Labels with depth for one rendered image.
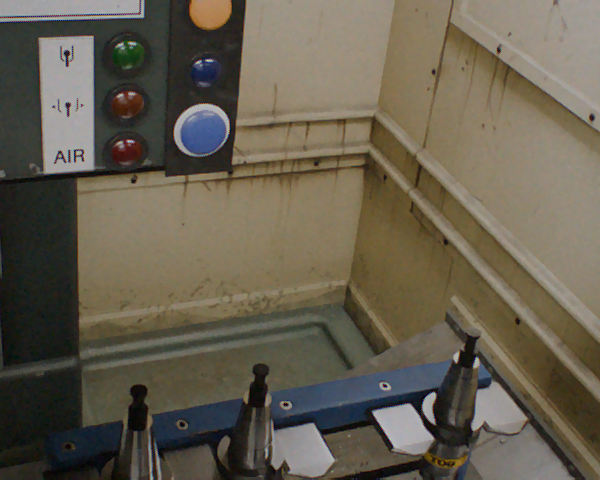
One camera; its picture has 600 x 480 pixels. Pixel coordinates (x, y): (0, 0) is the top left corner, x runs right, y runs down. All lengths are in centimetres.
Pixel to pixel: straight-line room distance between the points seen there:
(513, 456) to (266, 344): 70
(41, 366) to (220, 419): 65
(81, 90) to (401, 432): 54
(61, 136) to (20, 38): 7
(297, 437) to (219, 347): 111
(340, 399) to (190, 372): 103
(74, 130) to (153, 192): 128
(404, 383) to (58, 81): 58
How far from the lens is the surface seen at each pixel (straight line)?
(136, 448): 87
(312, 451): 97
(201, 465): 94
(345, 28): 186
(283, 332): 212
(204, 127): 62
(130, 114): 60
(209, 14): 59
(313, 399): 100
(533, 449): 160
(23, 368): 157
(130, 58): 59
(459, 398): 100
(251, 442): 91
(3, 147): 60
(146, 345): 203
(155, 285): 200
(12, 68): 58
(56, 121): 60
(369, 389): 103
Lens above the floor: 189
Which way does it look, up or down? 32 degrees down
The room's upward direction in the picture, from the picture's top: 7 degrees clockwise
